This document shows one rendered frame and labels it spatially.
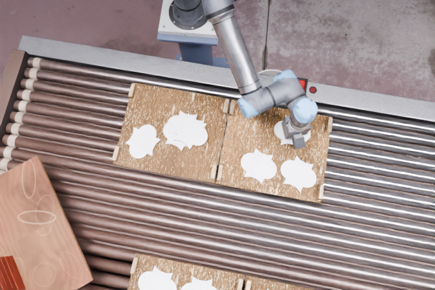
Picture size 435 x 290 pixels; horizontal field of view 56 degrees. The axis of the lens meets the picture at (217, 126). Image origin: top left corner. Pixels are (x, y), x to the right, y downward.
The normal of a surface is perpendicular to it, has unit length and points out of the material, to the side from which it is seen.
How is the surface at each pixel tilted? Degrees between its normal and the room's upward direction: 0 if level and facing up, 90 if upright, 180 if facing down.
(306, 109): 0
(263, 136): 0
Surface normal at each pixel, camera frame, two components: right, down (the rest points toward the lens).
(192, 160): -0.02, -0.25
